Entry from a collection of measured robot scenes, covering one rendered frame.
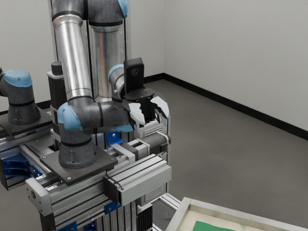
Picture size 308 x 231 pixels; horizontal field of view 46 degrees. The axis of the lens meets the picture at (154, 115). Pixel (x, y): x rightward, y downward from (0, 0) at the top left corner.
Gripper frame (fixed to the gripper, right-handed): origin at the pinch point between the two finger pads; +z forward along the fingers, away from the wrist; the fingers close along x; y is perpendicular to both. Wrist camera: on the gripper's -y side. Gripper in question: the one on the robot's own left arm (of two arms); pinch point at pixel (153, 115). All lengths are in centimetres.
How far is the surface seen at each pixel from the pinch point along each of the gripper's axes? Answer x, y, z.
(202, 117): -144, 190, -317
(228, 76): -196, 155, -344
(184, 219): -17, 75, -42
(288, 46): -232, 100, -265
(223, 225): -32, 77, -35
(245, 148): -156, 191, -229
